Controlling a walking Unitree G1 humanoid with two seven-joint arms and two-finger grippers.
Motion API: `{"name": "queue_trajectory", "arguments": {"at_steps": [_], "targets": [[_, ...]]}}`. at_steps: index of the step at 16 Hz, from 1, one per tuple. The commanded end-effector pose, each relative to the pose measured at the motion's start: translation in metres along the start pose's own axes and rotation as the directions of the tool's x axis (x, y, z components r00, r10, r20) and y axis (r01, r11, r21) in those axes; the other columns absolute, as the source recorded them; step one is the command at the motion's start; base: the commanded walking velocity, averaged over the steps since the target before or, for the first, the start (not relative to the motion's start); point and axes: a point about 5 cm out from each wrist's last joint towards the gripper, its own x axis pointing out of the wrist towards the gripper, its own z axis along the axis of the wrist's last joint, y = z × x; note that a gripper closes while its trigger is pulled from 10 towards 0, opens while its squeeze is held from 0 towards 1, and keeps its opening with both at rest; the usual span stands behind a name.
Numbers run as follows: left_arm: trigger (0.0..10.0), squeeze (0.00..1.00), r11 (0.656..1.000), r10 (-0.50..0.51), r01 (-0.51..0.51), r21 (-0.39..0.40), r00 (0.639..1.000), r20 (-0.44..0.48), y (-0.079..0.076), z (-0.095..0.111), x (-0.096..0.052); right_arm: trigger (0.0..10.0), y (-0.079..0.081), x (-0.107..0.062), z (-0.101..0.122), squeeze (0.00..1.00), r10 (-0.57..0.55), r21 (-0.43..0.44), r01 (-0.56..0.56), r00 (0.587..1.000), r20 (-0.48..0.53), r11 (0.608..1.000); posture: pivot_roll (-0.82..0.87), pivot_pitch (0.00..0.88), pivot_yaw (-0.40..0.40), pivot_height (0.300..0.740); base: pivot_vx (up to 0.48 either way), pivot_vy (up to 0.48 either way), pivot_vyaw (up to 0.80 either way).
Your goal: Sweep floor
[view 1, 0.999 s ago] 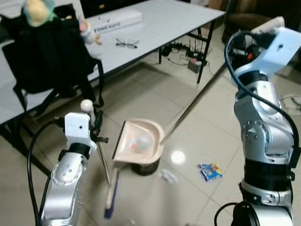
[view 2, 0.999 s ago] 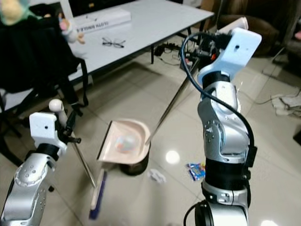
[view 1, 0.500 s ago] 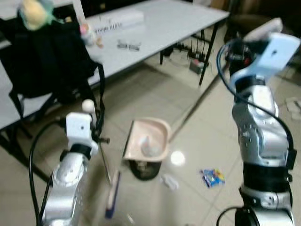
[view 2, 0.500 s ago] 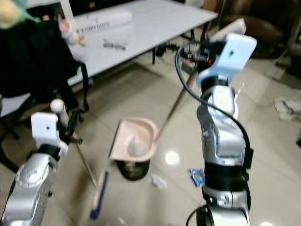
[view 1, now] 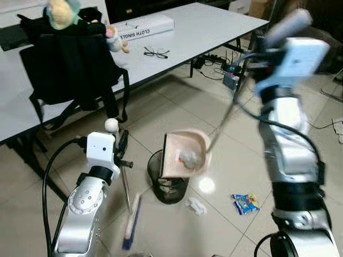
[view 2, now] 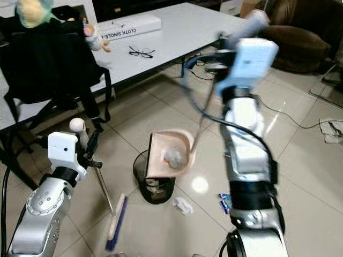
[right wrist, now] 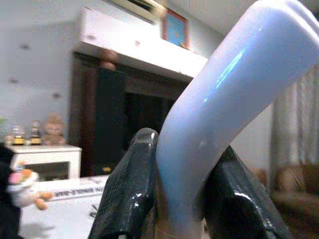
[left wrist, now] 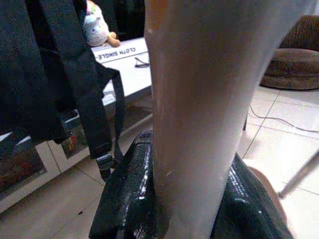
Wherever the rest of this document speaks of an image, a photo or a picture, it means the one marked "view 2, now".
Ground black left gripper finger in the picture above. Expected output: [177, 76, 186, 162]
[91, 130, 105, 157]

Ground broom with white knob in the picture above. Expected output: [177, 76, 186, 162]
[69, 118, 129, 253]

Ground beige long-handled dustpan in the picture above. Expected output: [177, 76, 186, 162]
[148, 10, 270, 180]

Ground white table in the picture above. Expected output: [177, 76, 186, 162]
[0, 2, 248, 177]

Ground black mesh waste bin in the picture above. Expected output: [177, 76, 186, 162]
[132, 150, 176, 205]

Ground grey dust ball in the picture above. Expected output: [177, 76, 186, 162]
[165, 149, 186, 168]

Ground black-framed glasses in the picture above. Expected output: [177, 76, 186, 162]
[128, 46, 156, 59]

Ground black screen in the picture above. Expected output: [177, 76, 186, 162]
[92, 0, 221, 23]

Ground black backpack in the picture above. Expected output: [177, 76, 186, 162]
[0, 5, 114, 134]

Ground long white printed box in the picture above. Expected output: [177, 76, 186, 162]
[96, 14, 163, 40]

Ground crumpled white paper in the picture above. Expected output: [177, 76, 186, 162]
[172, 196, 194, 216]

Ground metal chair base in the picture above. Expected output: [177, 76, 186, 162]
[308, 63, 343, 103]

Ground beige and teal plush toy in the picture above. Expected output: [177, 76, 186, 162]
[14, 0, 58, 28]

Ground white cloth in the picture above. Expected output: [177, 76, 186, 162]
[319, 118, 343, 145]

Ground blue snack wrapper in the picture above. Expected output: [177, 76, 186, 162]
[217, 192, 233, 214]

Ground power strip with cables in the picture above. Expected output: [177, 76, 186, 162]
[185, 54, 227, 75]

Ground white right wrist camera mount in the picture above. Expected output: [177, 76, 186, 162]
[214, 37, 280, 98]

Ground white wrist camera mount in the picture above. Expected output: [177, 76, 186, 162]
[214, 37, 280, 98]
[48, 131, 87, 181]

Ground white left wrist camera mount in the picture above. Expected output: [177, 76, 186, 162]
[48, 131, 87, 181]

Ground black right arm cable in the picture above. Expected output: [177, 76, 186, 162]
[183, 54, 279, 185]

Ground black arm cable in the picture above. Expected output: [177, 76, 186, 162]
[183, 54, 279, 185]
[2, 138, 50, 256]

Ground thin black floor cable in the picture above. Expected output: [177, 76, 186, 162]
[256, 95, 327, 131]

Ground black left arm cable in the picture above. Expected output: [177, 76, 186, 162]
[2, 138, 50, 256]

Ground small plush doll keychain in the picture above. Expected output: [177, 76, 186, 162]
[83, 18, 111, 54]

